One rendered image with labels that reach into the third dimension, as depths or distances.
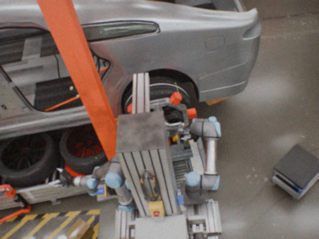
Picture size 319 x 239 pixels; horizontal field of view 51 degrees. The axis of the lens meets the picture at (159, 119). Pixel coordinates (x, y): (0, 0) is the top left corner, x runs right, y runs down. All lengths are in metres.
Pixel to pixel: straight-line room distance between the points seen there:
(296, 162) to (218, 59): 1.33
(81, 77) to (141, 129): 0.83
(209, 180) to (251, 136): 1.65
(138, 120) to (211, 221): 1.34
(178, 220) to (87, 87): 1.13
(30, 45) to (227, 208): 3.22
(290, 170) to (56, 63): 2.82
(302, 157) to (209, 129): 1.36
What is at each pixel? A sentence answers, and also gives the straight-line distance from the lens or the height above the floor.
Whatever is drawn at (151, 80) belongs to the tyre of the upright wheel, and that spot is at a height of 1.18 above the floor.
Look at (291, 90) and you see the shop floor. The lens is 4.79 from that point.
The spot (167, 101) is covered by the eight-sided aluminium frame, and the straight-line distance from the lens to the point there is 3.09.
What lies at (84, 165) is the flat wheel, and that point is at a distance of 3.64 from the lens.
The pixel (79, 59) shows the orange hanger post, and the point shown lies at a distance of 2.33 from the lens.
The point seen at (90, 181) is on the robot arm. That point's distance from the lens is 2.59.
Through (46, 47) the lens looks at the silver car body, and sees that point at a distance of 4.72.
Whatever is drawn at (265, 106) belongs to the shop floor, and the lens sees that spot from 4.54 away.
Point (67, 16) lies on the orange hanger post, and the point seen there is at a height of 2.32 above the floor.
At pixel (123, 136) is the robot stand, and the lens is 1.75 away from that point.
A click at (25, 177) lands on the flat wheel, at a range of 3.85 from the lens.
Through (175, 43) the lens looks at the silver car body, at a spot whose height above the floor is 1.56.
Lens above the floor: 3.40
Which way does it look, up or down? 50 degrees down
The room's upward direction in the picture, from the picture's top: 11 degrees counter-clockwise
